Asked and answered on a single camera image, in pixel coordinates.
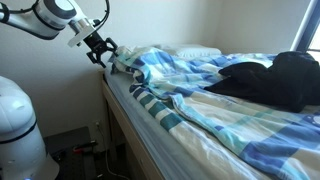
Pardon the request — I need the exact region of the mattress with light blue sheet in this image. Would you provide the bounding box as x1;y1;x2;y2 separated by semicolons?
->
104;64;218;180

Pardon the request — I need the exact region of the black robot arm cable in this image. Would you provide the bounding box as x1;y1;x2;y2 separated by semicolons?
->
0;0;111;30

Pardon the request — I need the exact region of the blue checked blanket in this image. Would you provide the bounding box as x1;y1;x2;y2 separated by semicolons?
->
108;45;320;180

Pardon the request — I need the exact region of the red handled clamp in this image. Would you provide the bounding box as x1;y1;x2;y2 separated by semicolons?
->
72;140;100;155

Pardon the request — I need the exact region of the light blue pillow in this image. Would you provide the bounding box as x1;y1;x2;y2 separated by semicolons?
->
163;44;223;62

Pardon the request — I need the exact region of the white floor cable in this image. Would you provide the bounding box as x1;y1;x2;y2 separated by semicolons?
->
95;121;132;180

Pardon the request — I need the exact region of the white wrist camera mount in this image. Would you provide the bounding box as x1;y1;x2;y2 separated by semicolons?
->
67;27;93;48

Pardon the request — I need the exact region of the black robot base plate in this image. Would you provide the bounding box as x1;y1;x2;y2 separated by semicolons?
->
43;126;98;180

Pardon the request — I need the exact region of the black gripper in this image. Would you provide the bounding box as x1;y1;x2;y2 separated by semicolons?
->
83;30;120;69

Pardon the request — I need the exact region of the window with dark frame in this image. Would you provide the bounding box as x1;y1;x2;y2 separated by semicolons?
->
289;0;320;65

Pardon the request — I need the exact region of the light wooden bed frame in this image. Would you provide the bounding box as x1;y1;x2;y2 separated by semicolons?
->
98;70;165;180

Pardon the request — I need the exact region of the black clothing pile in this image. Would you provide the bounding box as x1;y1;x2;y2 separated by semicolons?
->
203;50;320;113

